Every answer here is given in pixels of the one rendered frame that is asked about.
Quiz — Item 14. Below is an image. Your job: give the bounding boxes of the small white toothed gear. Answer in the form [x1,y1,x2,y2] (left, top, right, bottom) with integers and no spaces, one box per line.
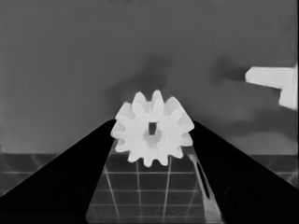
[110,90,195,167]

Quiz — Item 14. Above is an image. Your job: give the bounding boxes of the small white T-shaped piece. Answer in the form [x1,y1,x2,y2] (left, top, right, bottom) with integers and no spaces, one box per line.
[245,63,298,110]

